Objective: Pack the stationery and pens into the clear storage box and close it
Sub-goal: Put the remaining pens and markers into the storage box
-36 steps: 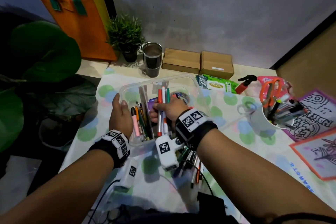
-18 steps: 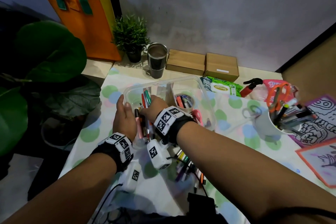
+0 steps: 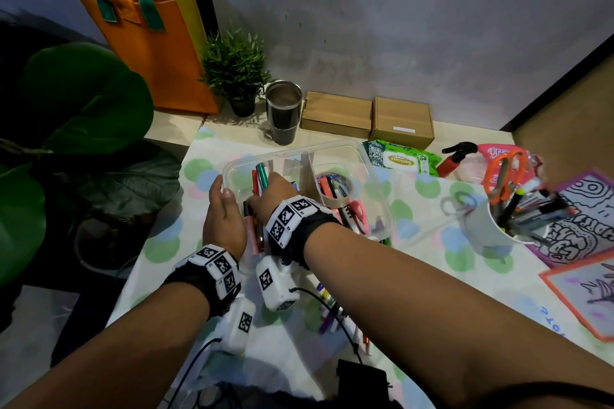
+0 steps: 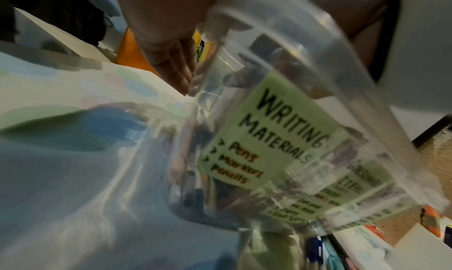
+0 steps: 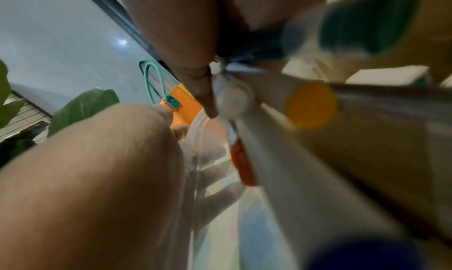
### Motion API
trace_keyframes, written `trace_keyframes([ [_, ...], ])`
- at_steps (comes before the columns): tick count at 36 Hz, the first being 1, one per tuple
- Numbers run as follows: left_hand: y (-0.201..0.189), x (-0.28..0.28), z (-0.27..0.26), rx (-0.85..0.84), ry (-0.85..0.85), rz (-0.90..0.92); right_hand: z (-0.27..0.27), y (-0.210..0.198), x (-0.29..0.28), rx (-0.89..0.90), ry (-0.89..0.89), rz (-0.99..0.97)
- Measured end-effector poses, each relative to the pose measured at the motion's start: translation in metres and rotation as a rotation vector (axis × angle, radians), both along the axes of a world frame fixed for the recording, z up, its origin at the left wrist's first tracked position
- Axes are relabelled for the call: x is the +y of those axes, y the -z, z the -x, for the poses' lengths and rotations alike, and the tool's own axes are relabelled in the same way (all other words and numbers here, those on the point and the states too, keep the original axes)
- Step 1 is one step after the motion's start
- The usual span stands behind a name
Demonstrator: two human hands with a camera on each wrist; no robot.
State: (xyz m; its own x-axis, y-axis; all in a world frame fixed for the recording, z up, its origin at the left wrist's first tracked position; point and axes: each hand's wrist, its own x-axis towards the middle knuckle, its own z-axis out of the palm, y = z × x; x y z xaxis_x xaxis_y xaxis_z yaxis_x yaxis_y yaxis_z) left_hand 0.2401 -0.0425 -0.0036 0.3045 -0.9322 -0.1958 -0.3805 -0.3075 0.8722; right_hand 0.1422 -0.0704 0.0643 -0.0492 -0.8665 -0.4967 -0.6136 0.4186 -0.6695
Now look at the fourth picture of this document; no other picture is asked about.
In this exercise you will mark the person's right hand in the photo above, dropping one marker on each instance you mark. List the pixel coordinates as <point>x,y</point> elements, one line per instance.
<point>360,6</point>

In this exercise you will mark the clear plastic organizer box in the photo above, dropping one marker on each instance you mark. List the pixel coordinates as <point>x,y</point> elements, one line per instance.
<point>282,123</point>

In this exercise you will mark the person's left hand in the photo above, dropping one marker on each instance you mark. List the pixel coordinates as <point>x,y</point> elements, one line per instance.
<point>166,26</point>

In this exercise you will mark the pile of assorted pens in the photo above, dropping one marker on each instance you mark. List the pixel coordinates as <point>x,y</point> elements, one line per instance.
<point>190,179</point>

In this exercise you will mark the polka dot tablecloth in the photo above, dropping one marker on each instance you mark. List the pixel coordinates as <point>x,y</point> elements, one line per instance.
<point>70,179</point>

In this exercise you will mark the orange felt bag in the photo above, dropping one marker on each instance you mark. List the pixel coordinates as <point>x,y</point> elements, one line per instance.
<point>129,51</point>

